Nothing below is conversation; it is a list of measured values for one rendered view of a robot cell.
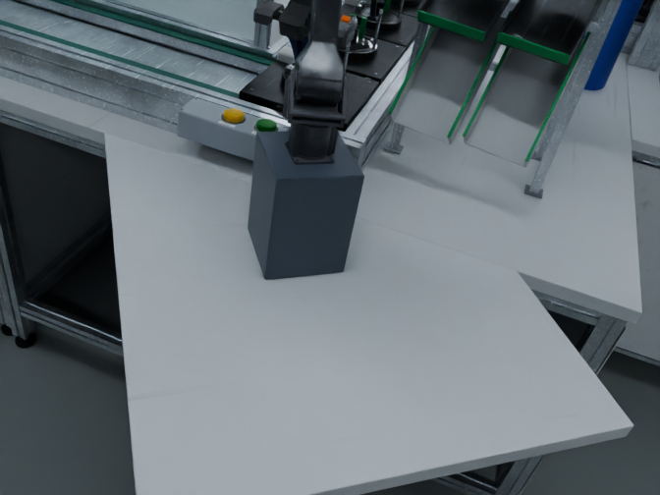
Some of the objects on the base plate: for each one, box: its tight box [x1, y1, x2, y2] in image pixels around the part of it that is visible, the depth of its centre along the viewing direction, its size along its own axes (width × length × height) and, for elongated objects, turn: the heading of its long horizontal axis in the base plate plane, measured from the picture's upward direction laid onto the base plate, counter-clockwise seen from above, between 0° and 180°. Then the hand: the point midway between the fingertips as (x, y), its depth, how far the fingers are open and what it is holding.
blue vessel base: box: [582, 0, 643, 90], centre depth 189 cm, size 16×16×27 cm
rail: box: [0, 25, 367, 168], centre depth 136 cm, size 6×89×11 cm, turn 60°
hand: (301, 49), depth 124 cm, fingers closed
